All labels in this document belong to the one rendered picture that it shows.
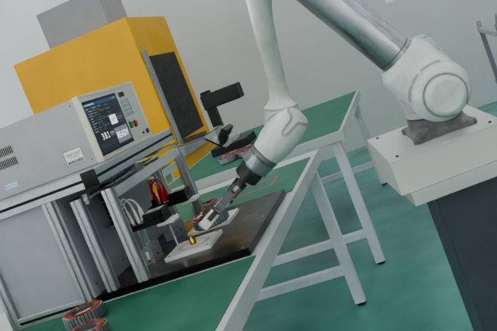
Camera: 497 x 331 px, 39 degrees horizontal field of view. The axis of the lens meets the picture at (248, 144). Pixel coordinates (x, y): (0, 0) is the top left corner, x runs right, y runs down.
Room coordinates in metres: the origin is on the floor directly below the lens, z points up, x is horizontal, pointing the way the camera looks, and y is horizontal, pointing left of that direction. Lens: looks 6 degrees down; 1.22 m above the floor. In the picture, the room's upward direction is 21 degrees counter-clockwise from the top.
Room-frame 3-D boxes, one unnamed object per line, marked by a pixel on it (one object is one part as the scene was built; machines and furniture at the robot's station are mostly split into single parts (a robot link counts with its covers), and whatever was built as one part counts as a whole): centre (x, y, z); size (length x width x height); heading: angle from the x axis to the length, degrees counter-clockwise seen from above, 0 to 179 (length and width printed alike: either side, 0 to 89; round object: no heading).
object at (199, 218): (2.06, 0.19, 0.84); 0.11 x 0.11 x 0.04
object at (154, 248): (2.11, 0.40, 0.80); 0.08 x 0.05 x 0.06; 165
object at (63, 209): (2.26, 0.48, 0.92); 0.66 x 0.01 x 0.30; 165
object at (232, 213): (2.31, 0.20, 0.78); 0.15 x 0.15 x 0.01; 75
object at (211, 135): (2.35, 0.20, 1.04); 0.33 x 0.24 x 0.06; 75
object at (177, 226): (2.35, 0.34, 0.80); 0.08 x 0.05 x 0.06; 165
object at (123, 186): (2.22, 0.33, 1.03); 0.62 x 0.01 x 0.03; 165
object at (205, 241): (2.08, 0.26, 0.78); 0.15 x 0.15 x 0.01; 75
